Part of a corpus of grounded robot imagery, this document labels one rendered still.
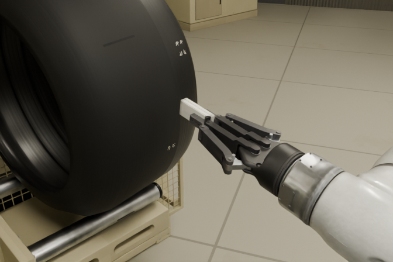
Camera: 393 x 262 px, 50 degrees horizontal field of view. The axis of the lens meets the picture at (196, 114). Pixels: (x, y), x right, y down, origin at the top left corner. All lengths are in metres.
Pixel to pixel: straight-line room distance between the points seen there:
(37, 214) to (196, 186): 1.54
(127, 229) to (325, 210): 0.59
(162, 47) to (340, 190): 0.43
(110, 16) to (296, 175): 0.42
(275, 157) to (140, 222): 0.54
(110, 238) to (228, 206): 1.54
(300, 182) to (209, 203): 1.96
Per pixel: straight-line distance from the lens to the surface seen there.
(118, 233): 1.04
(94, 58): 0.73
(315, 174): 0.58
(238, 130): 0.68
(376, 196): 0.56
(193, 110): 0.71
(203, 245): 2.26
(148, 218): 1.08
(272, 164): 0.60
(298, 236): 2.37
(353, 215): 0.55
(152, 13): 0.83
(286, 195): 0.59
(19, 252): 0.93
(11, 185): 1.20
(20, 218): 1.25
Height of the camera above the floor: 1.55
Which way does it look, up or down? 26 degrees down
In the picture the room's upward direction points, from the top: straight up
